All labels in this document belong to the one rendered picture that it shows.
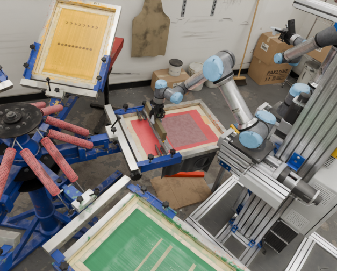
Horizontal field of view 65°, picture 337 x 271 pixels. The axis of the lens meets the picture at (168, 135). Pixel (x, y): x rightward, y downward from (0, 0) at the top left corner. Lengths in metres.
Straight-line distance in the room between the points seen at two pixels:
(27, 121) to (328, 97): 1.61
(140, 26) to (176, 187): 2.12
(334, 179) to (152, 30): 2.86
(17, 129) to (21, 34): 2.14
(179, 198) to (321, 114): 1.69
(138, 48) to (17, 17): 1.45
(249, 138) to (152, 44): 2.71
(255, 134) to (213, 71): 0.39
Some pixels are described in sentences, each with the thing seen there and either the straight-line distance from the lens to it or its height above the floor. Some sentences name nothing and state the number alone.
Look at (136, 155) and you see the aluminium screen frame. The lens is 1.82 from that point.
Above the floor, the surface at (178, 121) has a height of 0.95.
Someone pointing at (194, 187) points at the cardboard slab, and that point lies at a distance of 2.93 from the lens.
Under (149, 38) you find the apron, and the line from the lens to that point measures 3.87.
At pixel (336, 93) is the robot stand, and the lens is 1.56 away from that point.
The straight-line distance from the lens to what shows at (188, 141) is 2.02.
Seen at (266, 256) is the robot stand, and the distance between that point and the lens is 2.57.
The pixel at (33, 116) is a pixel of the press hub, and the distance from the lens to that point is 1.67.
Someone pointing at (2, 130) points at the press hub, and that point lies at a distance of 1.62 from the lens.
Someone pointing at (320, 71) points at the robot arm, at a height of 1.60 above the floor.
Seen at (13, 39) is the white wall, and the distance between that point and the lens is 3.64.
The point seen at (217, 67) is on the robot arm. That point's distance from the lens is 1.36.
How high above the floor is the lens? 2.34
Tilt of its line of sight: 43 degrees down
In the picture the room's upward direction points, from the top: 10 degrees clockwise
